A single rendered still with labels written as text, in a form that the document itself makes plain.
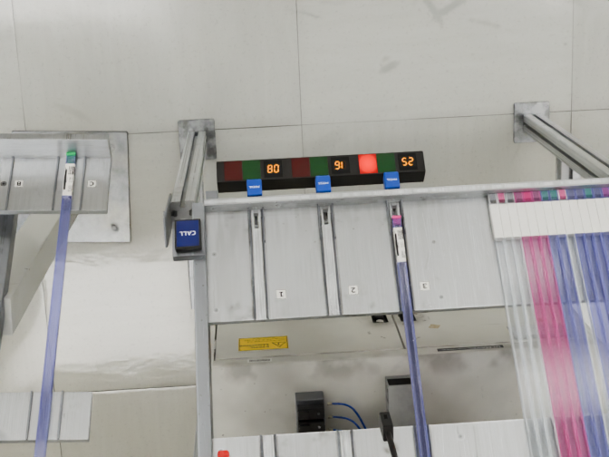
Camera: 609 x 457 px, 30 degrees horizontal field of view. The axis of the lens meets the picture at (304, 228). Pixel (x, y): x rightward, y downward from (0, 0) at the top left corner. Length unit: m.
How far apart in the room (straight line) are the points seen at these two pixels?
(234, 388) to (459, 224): 0.50
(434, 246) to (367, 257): 0.11
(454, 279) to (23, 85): 1.15
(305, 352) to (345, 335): 0.10
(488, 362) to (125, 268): 0.93
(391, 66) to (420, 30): 0.10
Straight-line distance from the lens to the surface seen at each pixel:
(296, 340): 2.09
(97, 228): 2.57
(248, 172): 1.85
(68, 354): 2.68
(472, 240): 1.80
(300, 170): 1.85
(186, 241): 1.73
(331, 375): 2.01
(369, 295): 1.74
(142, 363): 2.67
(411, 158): 1.87
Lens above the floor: 2.47
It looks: 74 degrees down
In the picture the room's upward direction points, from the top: 169 degrees clockwise
